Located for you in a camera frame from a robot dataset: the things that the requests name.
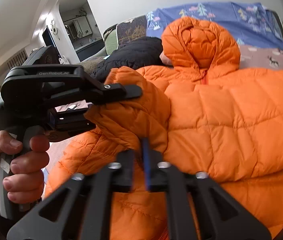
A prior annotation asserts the black television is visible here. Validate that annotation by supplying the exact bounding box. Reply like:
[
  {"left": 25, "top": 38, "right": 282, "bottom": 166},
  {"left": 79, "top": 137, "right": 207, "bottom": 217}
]
[{"left": 42, "top": 25, "right": 62, "bottom": 58}]

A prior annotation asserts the orange puffer jacket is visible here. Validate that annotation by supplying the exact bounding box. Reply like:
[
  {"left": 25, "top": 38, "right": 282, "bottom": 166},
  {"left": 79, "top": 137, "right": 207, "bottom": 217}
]
[{"left": 44, "top": 16, "right": 283, "bottom": 240}]

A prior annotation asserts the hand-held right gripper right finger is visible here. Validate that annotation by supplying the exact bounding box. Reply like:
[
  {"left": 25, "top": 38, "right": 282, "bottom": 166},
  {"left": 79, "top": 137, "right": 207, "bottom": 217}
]
[{"left": 141, "top": 137, "right": 272, "bottom": 240}]

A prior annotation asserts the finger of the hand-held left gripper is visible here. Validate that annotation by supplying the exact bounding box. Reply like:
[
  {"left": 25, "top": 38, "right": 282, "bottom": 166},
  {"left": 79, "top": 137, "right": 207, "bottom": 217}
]
[
  {"left": 44, "top": 107, "right": 96, "bottom": 142},
  {"left": 81, "top": 66, "right": 143, "bottom": 105}
]

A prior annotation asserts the blue tree-print sheet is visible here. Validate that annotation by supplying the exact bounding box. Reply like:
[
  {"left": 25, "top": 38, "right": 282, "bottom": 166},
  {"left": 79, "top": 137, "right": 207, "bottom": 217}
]
[{"left": 146, "top": 2, "right": 283, "bottom": 52}]

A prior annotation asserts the dark sideboard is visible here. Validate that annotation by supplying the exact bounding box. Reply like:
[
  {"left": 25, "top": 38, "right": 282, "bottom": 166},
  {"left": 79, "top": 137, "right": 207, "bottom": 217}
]
[{"left": 75, "top": 40, "right": 104, "bottom": 58}]

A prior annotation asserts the person's left hand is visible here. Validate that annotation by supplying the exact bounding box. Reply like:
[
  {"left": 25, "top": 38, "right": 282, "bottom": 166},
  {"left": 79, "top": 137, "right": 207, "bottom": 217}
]
[{"left": 0, "top": 131, "right": 50, "bottom": 205}]

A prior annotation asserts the white wall decoration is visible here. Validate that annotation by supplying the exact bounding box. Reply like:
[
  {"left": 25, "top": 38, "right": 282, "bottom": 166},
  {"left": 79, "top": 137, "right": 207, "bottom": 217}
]
[{"left": 50, "top": 19, "right": 60, "bottom": 41}]

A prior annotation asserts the mauve printed blanket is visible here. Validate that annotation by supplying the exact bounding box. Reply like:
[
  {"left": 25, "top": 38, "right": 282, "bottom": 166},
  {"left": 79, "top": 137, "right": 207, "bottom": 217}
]
[{"left": 239, "top": 44, "right": 283, "bottom": 70}]

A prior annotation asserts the dark printed cushion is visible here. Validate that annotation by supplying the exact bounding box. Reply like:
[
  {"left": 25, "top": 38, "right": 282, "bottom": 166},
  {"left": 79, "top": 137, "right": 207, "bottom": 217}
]
[{"left": 116, "top": 15, "right": 148, "bottom": 49}]

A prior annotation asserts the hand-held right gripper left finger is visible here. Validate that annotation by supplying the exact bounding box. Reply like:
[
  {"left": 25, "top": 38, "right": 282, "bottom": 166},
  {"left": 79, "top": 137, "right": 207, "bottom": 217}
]
[{"left": 6, "top": 151, "right": 135, "bottom": 240}]

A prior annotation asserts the grey fleece cloth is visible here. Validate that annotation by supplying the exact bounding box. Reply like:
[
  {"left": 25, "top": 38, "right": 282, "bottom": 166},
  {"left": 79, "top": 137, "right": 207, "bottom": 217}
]
[{"left": 81, "top": 55, "right": 107, "bottom": 76}]

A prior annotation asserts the black puffer jacket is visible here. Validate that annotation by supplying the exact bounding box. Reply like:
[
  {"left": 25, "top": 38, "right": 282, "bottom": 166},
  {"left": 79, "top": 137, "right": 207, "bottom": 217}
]
[{"left": 91, "top": 36, "right": 164, "bottom": 83}]

